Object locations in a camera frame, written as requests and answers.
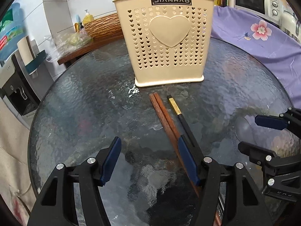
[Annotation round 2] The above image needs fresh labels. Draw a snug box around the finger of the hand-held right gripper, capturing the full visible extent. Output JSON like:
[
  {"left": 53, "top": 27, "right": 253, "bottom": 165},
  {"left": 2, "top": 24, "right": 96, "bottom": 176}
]
[
  {"left": 255, "top": 107, "right": 301, "bottom": 130},
  {"left": 237, "top": 141, "right": 301, "bottom": 190}
]

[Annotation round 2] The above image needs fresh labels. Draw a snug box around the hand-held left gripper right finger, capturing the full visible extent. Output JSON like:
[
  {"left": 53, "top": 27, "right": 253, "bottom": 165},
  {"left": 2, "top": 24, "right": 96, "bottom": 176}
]
[{"left": 178, "top": 134, "right": 275, "bottom": 226}]

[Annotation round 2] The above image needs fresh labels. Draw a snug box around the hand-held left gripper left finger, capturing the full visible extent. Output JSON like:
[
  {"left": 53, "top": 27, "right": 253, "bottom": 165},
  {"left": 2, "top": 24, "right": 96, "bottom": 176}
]
[{"left": 28, "top": 136, "right": 123, "bottom": 226}]

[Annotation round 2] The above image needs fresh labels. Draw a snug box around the black chopstick gold band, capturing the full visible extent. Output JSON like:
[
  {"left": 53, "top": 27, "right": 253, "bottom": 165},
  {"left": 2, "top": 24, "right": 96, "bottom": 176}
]
[{"left": 166, "top": 95, "right": 205, "bottom": 158}]

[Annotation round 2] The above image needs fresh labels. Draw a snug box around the brown wooden chopstick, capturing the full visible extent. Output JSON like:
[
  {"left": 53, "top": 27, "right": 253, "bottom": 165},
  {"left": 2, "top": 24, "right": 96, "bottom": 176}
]
[
  {"left": 149, "top": 94, "right": 223, "bottom": 226},
  {"left": 153, "top": 93, "right": 186, "bottom": 144}
]

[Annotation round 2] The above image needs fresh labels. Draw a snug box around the beige perforated utensil holder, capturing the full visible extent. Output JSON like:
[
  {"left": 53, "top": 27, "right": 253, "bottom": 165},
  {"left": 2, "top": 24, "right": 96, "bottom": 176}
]
[{"left": 112, "top": 0, "right": 216, "bottom": 87}]

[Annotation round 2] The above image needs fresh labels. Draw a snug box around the round glass table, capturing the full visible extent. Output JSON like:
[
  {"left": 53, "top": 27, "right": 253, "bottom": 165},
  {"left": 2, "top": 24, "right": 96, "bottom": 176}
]
[{"left": 27, "top": 36, "right": 301, "bottom": 226}]

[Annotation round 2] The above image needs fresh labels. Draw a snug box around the purple floral cloth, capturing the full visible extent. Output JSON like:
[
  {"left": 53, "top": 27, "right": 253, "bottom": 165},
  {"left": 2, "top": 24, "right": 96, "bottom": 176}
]
[{"left": 210, "top": 5, "right": 301, "bottom": 104}]

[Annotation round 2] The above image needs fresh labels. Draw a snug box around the beige cloth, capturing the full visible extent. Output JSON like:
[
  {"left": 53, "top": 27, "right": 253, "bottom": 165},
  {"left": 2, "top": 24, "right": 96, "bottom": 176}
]
[{"left": 0, "top": 94, "right": 43, "bottom": 218}]

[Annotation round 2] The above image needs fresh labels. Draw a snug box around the white kettle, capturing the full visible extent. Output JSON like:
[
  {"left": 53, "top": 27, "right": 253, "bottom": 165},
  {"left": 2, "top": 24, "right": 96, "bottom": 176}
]
[{"left": 278, "top": 9, "right": 301, "bottom": 41}]

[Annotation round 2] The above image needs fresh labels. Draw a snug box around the wooden counter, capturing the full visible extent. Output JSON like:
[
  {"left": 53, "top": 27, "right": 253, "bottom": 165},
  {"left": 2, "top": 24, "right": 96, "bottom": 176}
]
[{"left": 57, "top": 37, "right": 125, "bottom": 69}]

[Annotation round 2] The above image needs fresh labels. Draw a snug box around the white water dispenser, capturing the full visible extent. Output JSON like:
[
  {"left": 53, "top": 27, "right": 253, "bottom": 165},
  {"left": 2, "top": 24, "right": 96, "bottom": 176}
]
[{"left": 0, "top": 52, "right": 55, "bottom": 123}]

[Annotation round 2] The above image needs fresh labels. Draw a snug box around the white microwave oven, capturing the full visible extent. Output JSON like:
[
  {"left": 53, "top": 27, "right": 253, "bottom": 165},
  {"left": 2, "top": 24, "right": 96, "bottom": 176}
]
[{"left": 234, "top": 0, "right": 280, "bottom": 22}]

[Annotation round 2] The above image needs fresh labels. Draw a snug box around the teal paper towel holder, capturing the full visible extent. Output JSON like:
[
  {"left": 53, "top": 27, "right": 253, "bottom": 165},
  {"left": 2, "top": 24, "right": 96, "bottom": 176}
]
[{"left": 24, "top": 50, "right": 48, "bottom": 79}]

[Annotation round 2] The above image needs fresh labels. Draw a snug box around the clear plastic bag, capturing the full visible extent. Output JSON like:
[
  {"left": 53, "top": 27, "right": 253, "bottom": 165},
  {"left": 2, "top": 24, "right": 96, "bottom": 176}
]
[{"left": 44, "top": 31, "right": 93, "bottom": 62}]

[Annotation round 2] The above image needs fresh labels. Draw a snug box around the brown ribbed basin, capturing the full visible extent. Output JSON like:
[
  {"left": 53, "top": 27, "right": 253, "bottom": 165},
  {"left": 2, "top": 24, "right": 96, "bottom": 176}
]
[{"left": 83, "top": 13, "right": 124, "bottom": 39}]

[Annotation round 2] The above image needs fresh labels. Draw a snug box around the white paper towel roll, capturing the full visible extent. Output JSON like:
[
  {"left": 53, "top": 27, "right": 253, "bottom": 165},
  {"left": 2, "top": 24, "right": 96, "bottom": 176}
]
[{"left": 17, "top": 37, "right": 38, "bottom": 72}]

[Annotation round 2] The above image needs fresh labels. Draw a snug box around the yellow soap pump bottle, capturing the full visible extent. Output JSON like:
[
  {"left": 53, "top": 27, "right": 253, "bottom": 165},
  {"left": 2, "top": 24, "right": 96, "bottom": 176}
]
[{"left": 82, "top": 10, "right": 95, "bottom": 26}]

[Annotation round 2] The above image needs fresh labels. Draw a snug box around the blue water jug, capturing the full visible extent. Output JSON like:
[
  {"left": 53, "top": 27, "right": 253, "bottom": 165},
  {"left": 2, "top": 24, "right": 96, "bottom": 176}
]
[{"left": 0, "top": 2, "right": 27, "bottom": 62}]

